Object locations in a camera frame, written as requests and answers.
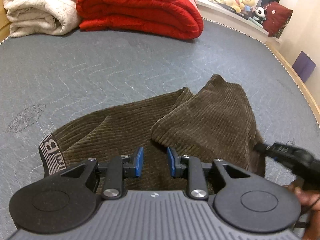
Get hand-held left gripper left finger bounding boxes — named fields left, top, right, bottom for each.
left=61, top=147, right=144, bottom=201

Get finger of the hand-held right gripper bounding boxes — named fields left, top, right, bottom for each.
left=254, top=142, right=276, bottom=157

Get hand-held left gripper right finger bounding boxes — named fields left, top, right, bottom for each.
left=167, top=147, right=253, bottom=201

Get brown corduroy pants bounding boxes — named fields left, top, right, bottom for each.
left=39, top=74, right=267, bottom=196

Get person's right hand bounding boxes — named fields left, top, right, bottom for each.
left=285, top=184, right=320, bottom=214

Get purple box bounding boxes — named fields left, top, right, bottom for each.
left=292, top=50, right=317, bottom=83

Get grey quilted mattress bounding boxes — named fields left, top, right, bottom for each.
left=0, top=17, right=320, bottom=188

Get dark red cushion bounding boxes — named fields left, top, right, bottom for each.
left=261, top=1, right=293, bottom=38

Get panda plush toy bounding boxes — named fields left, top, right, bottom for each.
left=252, top=7, right=267, bottom=26

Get yellow bear plush toy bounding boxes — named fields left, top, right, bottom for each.
left=238, top=0, right=256, bottom=13

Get folded red blanket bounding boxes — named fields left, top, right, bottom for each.
left=76, top=0, right=204, bottom=40

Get folded white blanket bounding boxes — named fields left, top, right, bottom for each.
left=3, top=0, right=97, bottom=38

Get wooden bed frame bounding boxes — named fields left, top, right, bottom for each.
left=268, top=42, right=320, bottom=128

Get black strap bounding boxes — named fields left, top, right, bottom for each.
left=208, top=0, right=237, bottom=12

